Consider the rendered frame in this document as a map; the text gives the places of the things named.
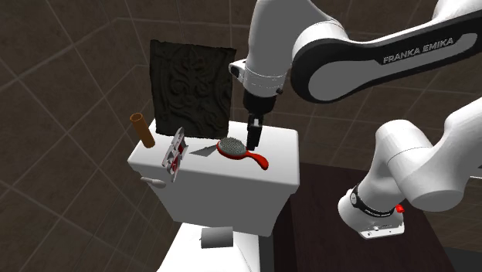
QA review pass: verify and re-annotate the dark carved wall panel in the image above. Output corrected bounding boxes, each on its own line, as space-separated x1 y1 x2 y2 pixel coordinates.
149 39 238 140

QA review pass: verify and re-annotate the grey toilet paper roll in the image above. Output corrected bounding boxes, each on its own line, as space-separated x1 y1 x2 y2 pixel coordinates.
199 226 235 250

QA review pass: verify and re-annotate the red hairbrush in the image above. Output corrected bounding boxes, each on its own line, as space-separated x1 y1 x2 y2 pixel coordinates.
216 137 270 172

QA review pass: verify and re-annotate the red and white flat pack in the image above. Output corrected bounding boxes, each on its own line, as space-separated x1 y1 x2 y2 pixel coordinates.
161 127 188 183

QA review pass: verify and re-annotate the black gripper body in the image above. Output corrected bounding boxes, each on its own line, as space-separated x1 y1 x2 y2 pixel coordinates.
243 88 278 121

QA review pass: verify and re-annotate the dark robot stand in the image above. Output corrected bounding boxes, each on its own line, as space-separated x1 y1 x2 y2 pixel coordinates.
273 161 457 272

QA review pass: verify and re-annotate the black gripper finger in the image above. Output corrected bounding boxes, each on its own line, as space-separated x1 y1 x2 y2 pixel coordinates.
246 114 264 150

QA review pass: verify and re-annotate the brown cardboard tube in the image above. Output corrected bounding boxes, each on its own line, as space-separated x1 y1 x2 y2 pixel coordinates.
129 112 157 149

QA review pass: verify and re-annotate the white toilet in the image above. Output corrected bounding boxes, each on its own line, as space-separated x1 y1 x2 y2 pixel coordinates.
127 118 300 272

